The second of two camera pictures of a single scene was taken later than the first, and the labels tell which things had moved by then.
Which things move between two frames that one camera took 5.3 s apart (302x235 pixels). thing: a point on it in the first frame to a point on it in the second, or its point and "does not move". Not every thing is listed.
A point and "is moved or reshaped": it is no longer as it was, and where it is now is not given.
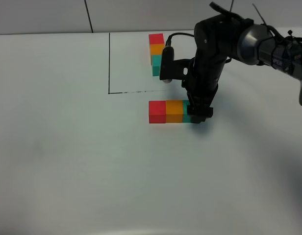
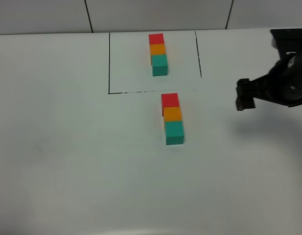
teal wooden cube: [186, 118] to [174, 132]
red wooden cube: [157, 111] to [169, 100]
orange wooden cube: [174, 111] is moved or reshaped
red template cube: [156, 38] does not move
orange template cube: [156, 49] does not move
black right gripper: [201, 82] to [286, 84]
